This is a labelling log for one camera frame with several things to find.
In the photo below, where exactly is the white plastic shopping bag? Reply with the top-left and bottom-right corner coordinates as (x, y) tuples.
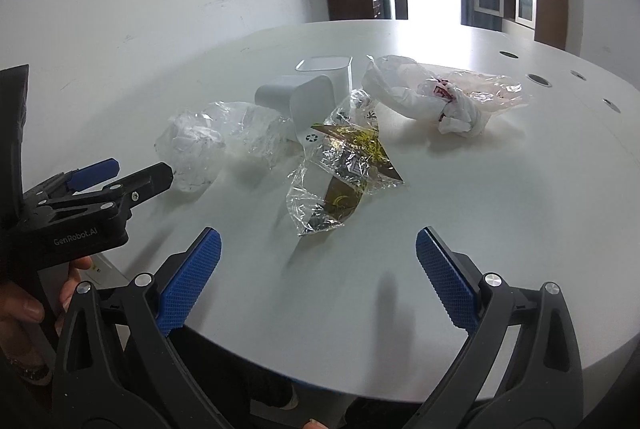
(361, 56), (530, 138)

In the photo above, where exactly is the clear yellow foil wrapper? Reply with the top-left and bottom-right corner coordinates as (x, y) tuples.
(285, 89), (404, 237)

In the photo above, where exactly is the person's left hand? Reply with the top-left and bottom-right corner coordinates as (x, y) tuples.
(0, 255), (94, 385)

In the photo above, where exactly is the grey white square cup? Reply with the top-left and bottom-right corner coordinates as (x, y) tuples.
(254, 75), (335, 149)

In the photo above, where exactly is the clear plastic bag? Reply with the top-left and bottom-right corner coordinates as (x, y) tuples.
(154, 101), (302, 193)

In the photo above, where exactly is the white square plastic cup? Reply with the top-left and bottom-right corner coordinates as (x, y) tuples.
(295, 56), (352, 102)

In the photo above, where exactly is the white shoe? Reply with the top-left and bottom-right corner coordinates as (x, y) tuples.
(280, 381), (299, 412)

